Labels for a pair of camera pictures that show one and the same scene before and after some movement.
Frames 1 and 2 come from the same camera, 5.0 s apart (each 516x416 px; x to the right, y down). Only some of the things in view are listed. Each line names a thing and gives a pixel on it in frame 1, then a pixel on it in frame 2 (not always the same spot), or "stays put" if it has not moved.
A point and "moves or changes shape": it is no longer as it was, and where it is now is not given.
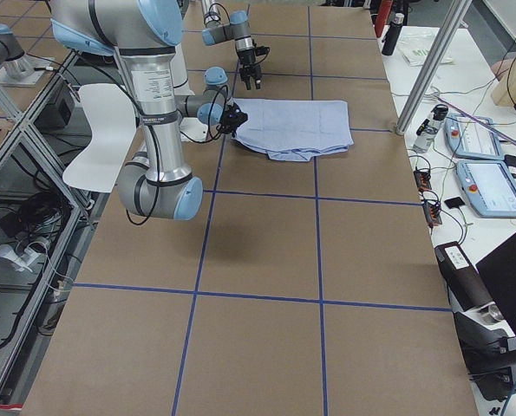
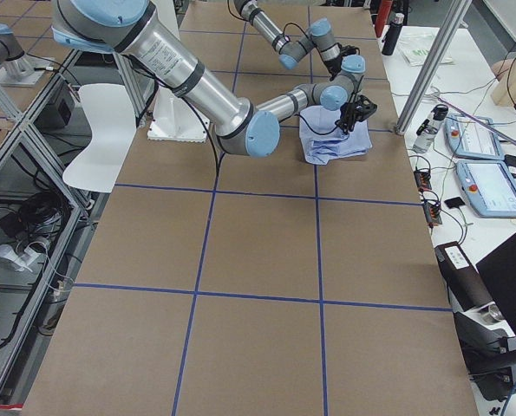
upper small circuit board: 422,179 stays put
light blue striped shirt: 295,130 moves or changes shape
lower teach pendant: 491,190 stays put
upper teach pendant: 473,137 stays put
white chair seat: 112,110 stays put
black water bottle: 392,35 stays put
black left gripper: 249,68 -> 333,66
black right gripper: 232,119 -> 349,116
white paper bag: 415,49 stays put
